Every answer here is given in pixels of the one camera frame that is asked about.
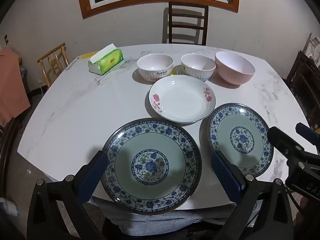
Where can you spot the white blue plastic package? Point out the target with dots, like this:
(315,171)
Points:
(8,207)

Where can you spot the stack of newspapers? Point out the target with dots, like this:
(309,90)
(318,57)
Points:
(313,47)

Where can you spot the orange cloth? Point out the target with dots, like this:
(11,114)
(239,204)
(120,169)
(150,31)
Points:
(12,85)

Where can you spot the white bowl with blue stripes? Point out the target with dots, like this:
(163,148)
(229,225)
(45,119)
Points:
(197,65)

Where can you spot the pink bowl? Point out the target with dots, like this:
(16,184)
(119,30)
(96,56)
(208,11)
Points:
(232,65)

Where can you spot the large blue floral plate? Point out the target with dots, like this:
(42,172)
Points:
(150,150)

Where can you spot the white bowl with rabbit print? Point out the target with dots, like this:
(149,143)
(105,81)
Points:
(155,66)

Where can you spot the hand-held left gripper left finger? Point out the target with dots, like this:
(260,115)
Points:
(93,175)

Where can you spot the dark curved wooden chair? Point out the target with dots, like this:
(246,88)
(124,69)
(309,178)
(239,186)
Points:
(7,150)

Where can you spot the green tissue pack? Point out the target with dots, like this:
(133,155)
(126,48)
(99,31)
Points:
(107,61)

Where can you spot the white plate with red roses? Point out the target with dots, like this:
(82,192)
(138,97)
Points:
(180,100)

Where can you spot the small blue floral plate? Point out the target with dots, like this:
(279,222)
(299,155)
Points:
(242,138)

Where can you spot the dark wooden ladder-back chair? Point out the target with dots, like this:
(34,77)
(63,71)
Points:
(187,6)

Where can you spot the grey pants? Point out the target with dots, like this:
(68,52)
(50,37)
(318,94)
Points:
(162,222)

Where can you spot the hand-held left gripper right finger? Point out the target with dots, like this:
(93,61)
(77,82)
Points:
(224,177)

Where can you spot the bamboo chair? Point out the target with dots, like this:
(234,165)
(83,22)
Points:
(53,52)

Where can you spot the dark carved wooden chair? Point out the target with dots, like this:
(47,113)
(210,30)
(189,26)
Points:
(303,80)

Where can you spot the yellow table edge label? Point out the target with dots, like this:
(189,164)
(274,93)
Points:
(86,55)

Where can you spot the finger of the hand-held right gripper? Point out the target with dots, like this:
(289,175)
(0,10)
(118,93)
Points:
(281,138)
(308,136)

